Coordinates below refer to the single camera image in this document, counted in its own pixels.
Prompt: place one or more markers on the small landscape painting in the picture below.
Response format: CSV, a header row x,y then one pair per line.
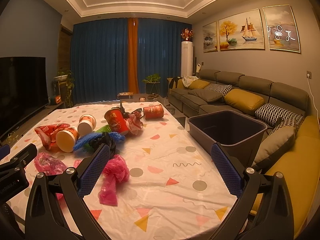
x,y
209,37

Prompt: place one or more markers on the white standing air conditioner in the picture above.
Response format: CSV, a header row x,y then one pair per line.
x,y
186,58

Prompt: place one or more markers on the box on coffee table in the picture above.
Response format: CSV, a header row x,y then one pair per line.
x,y
125,95

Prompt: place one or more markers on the orange paper cup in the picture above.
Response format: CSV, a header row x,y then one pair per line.
x,y
87,124
67,138

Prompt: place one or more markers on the sailboat tree painting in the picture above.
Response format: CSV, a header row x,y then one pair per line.
x,y
243,31

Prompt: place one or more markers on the white cloth on sofa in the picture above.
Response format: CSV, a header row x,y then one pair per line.
x,y
188,80

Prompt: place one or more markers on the blue curtain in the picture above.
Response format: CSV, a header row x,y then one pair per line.
x,y
99,56

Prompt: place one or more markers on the far patterned pillow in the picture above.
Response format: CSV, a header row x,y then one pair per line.
x,y
219,88

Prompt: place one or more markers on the orange curtain strip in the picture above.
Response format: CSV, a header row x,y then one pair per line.
x,y
132,47

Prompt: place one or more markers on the grey pillow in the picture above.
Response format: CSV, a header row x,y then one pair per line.
x,y
273,148
208,96

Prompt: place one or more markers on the pink plastic wrapper left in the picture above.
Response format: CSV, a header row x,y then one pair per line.
x,y
48,164

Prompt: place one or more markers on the orange paper cup front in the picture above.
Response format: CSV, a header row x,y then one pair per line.
x,y
67,138

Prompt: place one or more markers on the black plastic bag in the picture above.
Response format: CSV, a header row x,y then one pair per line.
x,y
105,138

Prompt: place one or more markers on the red flower decoration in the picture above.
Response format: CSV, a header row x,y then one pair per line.
x,y
187,34

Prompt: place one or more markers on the red can lying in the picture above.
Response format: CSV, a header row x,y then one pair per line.
x,y
153,112

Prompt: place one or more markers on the blue foam net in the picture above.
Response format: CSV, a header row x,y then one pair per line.
x,y
85,139

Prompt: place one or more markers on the mustard pillow middle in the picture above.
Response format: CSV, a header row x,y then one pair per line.
x,y
244,101

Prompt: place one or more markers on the grey sectional sofa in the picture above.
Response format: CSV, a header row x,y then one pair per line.
x,y
276,93

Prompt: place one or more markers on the grey pillow near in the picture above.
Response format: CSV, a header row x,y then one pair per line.
x,y
273,148

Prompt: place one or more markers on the right framed painting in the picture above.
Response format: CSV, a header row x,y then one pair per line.
x,y
281,28

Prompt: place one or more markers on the red white crumpled wrapper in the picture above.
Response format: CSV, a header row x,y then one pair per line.
x,y
133,122

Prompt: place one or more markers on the potted green plant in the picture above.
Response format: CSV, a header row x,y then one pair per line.
x,y
152,84

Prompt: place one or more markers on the mustard pillow far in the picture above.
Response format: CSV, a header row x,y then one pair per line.
x,y
199,84

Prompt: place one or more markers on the black white patterned pillow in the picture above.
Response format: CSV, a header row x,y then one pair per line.
x,y
270,113

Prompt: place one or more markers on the wall socket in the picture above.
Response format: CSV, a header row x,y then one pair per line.
x,y
308,74

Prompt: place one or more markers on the black television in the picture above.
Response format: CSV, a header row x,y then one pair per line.
x,y
23,89

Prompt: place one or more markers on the tv cabinet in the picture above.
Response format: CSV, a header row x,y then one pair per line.
x,y
28,123

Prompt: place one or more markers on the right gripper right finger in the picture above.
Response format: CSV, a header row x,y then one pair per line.
x,y
263,208

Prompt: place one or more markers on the pink plastic bag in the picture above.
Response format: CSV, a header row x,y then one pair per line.
x,y
115,172

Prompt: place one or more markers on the mustard pillow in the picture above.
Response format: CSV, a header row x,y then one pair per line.
x,y
244,101
199,84

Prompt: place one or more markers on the green foam net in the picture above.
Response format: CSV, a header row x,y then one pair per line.
x,y
105,128

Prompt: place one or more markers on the grey pillow far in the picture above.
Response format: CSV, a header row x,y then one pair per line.
x,y
208,96

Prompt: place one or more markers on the dark grey trash bin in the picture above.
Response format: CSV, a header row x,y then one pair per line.
x,y
238,134

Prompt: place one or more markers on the red snack bag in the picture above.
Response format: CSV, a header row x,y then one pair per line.
x,y
47,134

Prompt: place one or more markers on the patterned white tablecloth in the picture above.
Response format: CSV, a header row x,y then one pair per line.
x,y
174,190

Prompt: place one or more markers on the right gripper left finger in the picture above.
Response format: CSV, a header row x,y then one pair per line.
x,y
44,218

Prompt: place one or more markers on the yellow sofa seat cushion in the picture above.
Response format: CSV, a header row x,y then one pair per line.
x,y
300,167

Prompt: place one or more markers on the orange paper cup back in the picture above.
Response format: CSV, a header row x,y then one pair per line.
x,y
87,124

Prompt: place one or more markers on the plant on wooden stand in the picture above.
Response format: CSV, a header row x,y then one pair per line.
x,y
63,84

